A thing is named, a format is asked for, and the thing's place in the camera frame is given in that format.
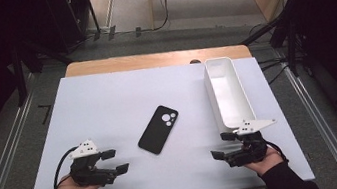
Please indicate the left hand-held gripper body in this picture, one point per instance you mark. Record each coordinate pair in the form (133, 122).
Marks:
(85, 174)

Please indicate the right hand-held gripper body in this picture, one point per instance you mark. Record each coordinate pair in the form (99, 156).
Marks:
(251, 153)

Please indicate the black phone case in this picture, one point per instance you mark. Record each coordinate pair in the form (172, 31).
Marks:
(157, 133)

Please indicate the person's right hand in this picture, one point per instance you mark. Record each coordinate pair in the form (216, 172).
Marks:
(266, 162)

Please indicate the person's left hand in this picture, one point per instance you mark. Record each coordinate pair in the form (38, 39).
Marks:
(72, 188)

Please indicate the white rectangular plastic bin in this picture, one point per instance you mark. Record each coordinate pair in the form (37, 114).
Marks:
(229, 99)

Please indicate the wooden table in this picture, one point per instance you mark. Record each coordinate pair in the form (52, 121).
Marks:
(138, 62)

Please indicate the black metal stand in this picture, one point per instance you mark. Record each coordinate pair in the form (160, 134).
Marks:
(20, 72)
(290, 42)

